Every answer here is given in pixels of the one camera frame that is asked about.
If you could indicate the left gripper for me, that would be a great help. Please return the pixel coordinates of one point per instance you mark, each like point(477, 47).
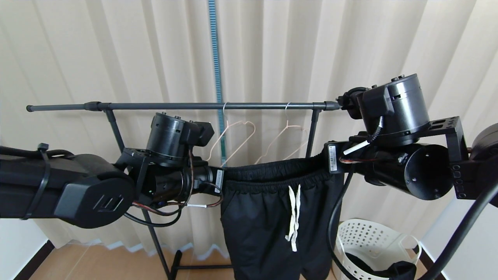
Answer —
point(179, 184)

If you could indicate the beige curtain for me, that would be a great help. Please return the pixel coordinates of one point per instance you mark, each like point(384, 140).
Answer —
point(78, 46)

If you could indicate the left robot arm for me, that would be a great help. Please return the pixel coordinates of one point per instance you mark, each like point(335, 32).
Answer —
point(78, 182)

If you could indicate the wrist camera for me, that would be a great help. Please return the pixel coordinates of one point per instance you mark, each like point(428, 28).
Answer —
point(350, 102)
point(204, 134)

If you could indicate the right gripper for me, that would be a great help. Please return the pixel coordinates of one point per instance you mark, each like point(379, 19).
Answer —
point(412, 171)

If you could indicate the black shorts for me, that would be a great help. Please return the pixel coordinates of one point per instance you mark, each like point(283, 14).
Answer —
point(256, 217)

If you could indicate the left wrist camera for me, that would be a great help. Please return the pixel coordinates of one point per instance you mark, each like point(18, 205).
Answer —
point(204, 134)

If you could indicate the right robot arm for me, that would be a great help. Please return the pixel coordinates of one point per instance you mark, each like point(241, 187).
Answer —
point(404, 109)

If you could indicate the black clothes rack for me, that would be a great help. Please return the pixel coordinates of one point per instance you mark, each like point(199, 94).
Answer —
point(155, 105)

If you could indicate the pink clothes hanger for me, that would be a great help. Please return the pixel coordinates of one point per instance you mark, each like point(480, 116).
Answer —
point(287, 116)
point(240, 146)

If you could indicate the white laundry basket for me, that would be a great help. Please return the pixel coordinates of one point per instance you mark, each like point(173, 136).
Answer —
point(369, 237)

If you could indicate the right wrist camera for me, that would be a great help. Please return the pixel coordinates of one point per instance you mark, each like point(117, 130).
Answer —
point(350, 102)

